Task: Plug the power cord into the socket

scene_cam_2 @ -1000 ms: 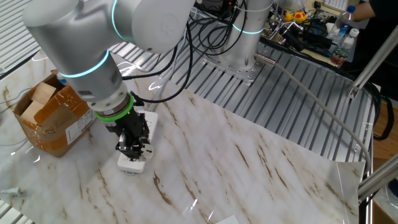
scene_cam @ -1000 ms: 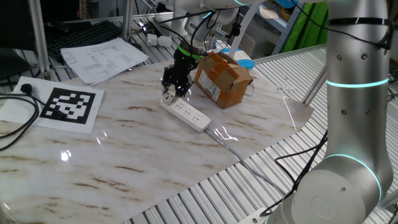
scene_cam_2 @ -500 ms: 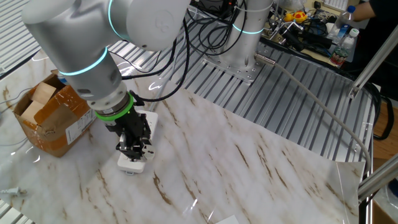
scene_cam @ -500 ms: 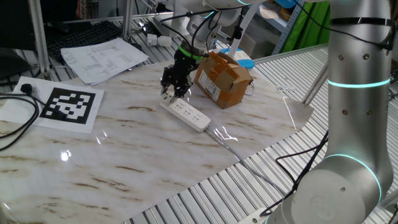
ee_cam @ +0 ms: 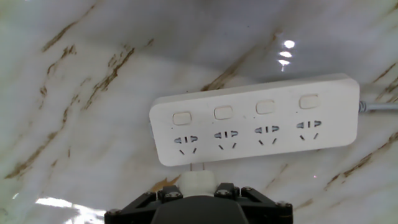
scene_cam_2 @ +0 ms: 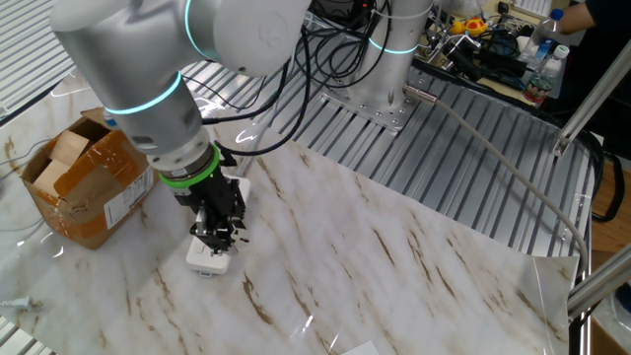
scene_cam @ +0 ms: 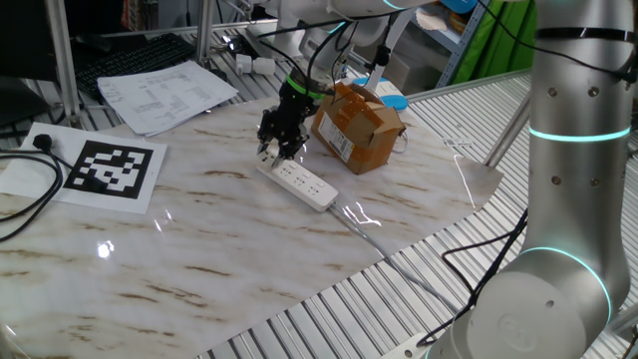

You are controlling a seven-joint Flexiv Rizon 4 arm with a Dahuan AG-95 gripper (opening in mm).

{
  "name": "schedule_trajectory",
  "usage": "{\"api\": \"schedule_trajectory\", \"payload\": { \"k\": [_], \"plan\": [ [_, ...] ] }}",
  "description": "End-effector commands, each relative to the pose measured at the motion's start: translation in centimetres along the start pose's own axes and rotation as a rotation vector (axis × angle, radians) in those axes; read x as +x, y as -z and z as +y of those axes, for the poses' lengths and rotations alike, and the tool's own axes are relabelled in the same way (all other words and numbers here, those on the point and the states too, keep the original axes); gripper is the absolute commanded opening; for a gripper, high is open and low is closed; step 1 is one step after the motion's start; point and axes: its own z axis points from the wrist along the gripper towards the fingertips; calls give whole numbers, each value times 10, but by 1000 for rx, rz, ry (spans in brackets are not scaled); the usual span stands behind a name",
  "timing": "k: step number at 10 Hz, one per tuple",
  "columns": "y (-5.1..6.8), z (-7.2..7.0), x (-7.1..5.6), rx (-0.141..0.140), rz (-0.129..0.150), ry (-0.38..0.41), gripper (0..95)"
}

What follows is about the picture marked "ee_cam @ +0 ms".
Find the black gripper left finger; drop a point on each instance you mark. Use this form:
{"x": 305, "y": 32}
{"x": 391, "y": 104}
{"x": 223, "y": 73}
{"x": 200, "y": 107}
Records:
{"x": 136, "y": 208}

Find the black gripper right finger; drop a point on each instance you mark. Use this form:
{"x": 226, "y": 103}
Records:
{"x": 264, "y": 208}

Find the white plug adapter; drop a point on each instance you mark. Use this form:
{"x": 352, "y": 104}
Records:
{"x": 197, "y": 183}

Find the white four-socket power strip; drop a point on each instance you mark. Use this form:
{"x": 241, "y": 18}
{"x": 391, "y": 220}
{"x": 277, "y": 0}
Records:
{"x": 264, "y": 124}

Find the glossy marble pattern mat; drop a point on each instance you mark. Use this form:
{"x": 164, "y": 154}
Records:
{"x": 93, "y": 155}

